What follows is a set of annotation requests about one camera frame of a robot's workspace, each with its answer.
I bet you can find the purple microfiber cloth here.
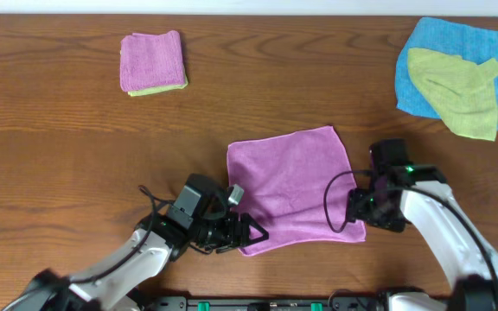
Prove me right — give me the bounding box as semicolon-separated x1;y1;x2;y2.
227;126;366;257

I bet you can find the crumpled green cloth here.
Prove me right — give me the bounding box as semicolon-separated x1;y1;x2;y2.
407;48;498;142

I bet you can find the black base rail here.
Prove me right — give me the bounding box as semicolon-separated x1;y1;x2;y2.
145;295;386;311

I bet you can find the folded purple cloth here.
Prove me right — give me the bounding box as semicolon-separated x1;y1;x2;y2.
119;30;187;93

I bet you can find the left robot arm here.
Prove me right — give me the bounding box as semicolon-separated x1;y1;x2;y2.
4;212;269;310

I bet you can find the blue microfiber cloth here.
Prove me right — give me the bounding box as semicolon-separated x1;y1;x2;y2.
394;17;498;119

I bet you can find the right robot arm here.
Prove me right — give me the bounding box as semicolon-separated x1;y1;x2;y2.
346;165;498;310

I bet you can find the right black cable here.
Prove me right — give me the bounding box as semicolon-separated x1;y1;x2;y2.
322;169;498;311

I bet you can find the folded green cloth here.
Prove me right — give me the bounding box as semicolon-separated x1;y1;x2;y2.
128;77;188;97

